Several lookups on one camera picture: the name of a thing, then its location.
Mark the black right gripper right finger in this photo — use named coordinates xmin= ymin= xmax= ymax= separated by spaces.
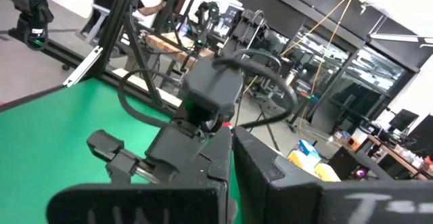
xmin=233 ymin=125 xmax=433 ymax=224

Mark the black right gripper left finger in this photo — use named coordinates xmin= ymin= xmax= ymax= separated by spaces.
xmin=45 ymin=127 xmax=237 ymax=224

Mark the yellow cardboard box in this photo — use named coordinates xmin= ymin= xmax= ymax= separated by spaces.
xmin=313 ymin=162 xmax=342 ymax=183
xmin=286 ymin=149 xmax=315 ymax=173

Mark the blue cardboard box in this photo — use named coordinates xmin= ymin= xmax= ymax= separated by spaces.
xmin=297 ymin=139 xmax=322 ymax=159

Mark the wooden background desk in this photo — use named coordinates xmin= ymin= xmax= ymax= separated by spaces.
xmin=367 ymin=134 xmax=433 ymax=181

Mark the wooden background table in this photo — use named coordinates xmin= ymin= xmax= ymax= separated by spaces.
xmin=145 ymin=32 xmax=216 ymax=68

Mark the black background monitor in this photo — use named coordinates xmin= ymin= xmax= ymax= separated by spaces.
xmin=388 ymin=108 xmax=420 ymax=133

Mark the person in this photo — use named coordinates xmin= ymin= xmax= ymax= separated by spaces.
xmin=123 ymin=0 xmax=170 ymax=72

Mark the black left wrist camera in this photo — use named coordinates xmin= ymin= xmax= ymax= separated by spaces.
xmin=178 ymin=57 xmax=245 ymax=125

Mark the white corner bracket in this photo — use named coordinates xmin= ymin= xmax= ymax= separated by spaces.
xmin=62 ymin=45 xmax=104 ymax=88

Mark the black aluminium table frame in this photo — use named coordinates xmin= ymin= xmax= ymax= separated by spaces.
xmin=0 ymin=0 xmax=210 ymax=116

